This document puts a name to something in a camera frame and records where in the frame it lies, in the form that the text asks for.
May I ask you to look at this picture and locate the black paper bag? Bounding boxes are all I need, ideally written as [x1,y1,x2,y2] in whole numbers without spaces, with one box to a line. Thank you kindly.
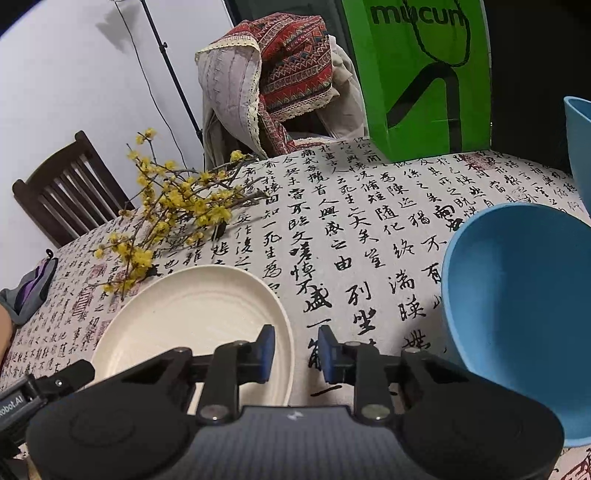
[480,0,591,174]

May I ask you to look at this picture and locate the calligraphy print tablecloth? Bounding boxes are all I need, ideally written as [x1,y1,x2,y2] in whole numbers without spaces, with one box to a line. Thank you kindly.
[0,136,591,480]

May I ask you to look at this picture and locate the black lamp cable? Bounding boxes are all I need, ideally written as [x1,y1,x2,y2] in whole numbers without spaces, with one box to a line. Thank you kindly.
[113,0,186,171]

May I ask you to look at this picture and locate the blue bowl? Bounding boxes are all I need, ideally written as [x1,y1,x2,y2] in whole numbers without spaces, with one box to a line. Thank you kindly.
[563,96,591,208]
[441,203,591,448]

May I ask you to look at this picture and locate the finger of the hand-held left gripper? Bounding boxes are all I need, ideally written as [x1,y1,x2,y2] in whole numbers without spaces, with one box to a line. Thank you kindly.
[32,360,95,394]

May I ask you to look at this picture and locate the grey purple pouch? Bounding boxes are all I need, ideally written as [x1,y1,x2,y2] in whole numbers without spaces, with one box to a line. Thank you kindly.
[0,249,59,326]

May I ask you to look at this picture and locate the green paper bag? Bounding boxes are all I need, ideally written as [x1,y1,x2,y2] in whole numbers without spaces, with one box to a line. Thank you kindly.
[342,0,492,162]

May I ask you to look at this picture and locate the dark wooden chair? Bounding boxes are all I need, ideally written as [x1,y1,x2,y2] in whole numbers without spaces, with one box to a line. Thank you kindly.
[11,130,136,248]

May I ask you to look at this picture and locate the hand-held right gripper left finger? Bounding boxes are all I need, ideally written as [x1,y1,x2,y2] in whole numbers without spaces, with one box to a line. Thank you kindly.
[108,324,277,424]

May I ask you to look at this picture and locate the dark sliding glass door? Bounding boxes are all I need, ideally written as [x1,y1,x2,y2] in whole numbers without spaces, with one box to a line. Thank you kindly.
[228,0,345,24]

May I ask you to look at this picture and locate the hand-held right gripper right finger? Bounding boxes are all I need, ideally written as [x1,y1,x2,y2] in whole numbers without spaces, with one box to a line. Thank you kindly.
[318,324,468,424]

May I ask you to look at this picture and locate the cream round plate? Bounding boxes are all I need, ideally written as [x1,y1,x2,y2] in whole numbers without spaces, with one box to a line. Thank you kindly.
[90,265,296,409]

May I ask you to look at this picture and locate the yellow blossom branch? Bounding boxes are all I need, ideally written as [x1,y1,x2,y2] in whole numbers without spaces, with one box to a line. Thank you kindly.
[95,128,271,298]

